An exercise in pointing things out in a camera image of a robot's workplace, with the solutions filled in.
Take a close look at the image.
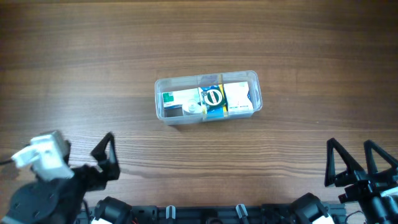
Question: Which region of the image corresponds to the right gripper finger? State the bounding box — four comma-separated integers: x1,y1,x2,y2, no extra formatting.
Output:
363,139,398,181
324,138,366,188

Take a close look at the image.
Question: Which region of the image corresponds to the white green medicine box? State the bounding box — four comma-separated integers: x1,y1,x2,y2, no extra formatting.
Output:
162,88,200,109

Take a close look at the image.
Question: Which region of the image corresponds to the small white bottle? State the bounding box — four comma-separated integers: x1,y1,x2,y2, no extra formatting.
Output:
182,99,203,116

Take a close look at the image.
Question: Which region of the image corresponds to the blue VapoDrops box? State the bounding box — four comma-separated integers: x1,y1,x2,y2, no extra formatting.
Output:
198,85,228,119

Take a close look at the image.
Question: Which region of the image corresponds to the green Zam-Buk box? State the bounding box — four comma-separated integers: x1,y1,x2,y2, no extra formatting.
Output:
199,86,226,110

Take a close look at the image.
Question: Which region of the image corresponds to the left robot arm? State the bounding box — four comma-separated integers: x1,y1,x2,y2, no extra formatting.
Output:
1,131,132,223

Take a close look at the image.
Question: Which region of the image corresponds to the clear plastic container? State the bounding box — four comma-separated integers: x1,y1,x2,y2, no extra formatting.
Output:
155,70,262,125

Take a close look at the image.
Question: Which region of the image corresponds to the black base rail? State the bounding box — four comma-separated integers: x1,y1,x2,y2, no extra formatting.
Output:
70,203,348,224

